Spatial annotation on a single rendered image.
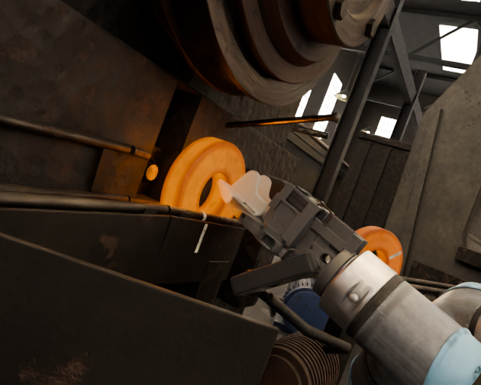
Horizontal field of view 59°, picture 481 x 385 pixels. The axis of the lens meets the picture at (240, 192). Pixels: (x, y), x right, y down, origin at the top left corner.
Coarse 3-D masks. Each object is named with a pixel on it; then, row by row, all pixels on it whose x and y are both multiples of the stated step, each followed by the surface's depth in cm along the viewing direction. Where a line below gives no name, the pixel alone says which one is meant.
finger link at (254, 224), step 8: (232, 200) 56; (232, 208) 55; (240, 208) 55; (240, 216) 54; (248, 216) 53; (256, 216) 54; (248, 224) 53; (256, 224) 52; (256, 232) 52; (264, 232) 53; (264, 240) 53; (272, 240) 53
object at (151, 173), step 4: (152, 160) 61; (148, 164) 60; (152, 164) 60; (156, 164) 61; (148, 168) 60; (152, 168) 61; (156, 168) 61; (144, 172) 60; (148, 172) 60; (152, 172) 61; (156, 172) 62; (144, 176) 60; (148, 176) 60; (152, 176) 61; (156, 176) 62; (144, 180) 61; (148, 180) 61
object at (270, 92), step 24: (192, 0) 45; (216, 0) 44; (192, 24) 48; (216, 24) 45; (192, 48) 52; (216, 48) 47; (240, 48) 50; (216, 72) 55; (240, 72) 52; (264, 96) 58; (288, 96) 64
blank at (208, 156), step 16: (192, 144) 57; (208, 144) 57; (224, 144) 58; (176, 160) 55; (192, 160) 54; (208, 160) 56; (224, 160) 60; (240, 160) 63; (176, 176) 54; (192, 176) 55; (208, 176) 58; (224, 176) 62; (240, 176) 65; (176, 192) 54; (192, 192) 56; (192, 208) 57; (208, 208) 63; (224, 208) 64
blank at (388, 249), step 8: (360, 232) 89; (368, 232) 88; (376, 232) 89; (384, 232) 89; (368, 240) 88; (376, 240) 89; (384, 240) 90; (392, 240) 91; (368, 248) 88; (376, 248) 89; (384, 248) 90; (392, 248) 91; (400, 248) 92; (384, 256) 92; (392, 256) 92; (400, 256) 93; (392, 264) 92; (400, 264) 93
